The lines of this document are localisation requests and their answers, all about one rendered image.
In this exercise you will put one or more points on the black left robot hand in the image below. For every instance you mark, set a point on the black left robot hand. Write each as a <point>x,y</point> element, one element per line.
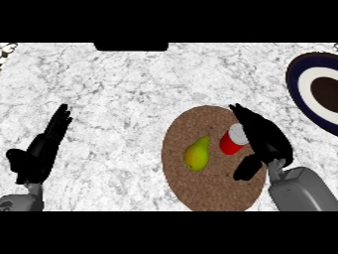
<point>38,152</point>

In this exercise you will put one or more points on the round brown placemat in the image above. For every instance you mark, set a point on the round brown placemat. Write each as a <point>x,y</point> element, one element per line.
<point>209,178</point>

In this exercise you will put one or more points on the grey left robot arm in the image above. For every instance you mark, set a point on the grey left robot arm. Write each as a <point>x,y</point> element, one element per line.
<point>22,200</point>

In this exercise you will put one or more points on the navy and white plate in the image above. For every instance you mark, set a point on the navy and white plate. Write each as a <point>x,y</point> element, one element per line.
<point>324,94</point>

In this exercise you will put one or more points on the yellow-green pear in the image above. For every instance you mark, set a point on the yellow-green pear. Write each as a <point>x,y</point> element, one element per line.
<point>196,155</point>

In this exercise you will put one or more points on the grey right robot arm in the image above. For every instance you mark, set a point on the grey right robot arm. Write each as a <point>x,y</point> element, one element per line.
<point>298,190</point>

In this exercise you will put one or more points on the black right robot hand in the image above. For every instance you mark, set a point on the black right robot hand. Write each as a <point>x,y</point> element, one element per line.
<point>262,135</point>

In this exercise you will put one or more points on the red can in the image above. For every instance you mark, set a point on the red can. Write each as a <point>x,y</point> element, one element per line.
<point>231,140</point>

